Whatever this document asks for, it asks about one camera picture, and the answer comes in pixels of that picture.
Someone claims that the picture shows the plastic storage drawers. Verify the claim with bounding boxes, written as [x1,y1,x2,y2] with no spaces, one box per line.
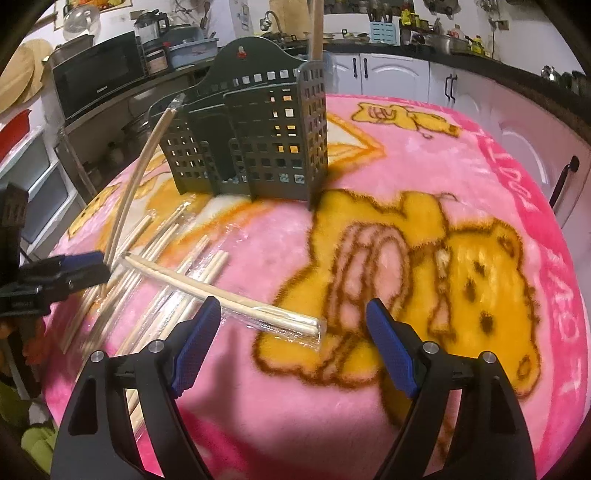
[0,124,75,259]

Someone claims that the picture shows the dark green utensil holder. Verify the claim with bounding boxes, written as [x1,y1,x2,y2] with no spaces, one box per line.
[159,44,329,212]

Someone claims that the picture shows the metal shelf rack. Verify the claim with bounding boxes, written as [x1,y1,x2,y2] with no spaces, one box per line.
[58,60,218,195]

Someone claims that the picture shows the red plastic basin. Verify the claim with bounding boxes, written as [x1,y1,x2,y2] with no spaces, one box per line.
[0,108,33,160]

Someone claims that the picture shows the person's left forearm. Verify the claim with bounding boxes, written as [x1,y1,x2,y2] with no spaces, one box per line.
[0,378,56,476]

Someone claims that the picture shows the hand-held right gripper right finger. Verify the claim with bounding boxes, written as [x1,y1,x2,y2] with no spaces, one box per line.
[366,298,539,480]

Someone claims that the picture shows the pile of wrapped chopsticks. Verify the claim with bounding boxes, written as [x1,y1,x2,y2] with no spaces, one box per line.
[60,203,232,430]

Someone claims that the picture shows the blue knife block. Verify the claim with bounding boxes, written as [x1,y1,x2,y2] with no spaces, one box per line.
[369,21,400,47]

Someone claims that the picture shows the black microwave oven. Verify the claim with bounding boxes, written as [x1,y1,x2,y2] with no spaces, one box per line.
[52,30,148,123]

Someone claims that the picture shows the wooden chopsticks pair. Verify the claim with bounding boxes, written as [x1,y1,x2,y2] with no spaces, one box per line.
[121,254,328,340]
[102,95,185,278]
[308,0,325,63]

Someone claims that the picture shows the blue dish rack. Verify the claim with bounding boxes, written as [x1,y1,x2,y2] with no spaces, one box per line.
[166,25,220,70]

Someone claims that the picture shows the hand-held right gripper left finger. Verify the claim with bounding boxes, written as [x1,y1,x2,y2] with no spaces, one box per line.
[50,296,221,480]

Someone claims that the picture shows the metal kitchen faucet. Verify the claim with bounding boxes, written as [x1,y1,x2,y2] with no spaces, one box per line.
[259,10,284,35]

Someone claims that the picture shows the fruit wall poster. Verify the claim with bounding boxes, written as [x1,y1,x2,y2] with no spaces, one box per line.
[65,0,125,11]

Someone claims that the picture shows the blender with black lid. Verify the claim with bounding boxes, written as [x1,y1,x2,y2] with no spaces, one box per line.
[134,10,169,44]

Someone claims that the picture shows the steel pot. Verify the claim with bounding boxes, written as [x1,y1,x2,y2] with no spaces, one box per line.
[427,33,467,55]

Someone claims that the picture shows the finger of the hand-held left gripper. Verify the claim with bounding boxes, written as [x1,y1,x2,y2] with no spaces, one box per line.
[21,251,106,278]
[18,267,112,301]

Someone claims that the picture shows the clear glass dome lid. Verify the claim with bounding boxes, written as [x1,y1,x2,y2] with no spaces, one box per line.
[62,6,100,40]

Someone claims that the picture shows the pink printed blanket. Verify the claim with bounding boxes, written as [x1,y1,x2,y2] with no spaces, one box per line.
[44,95,591,480]

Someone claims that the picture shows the straw hat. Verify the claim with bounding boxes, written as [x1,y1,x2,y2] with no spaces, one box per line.
[0,39,54,114]

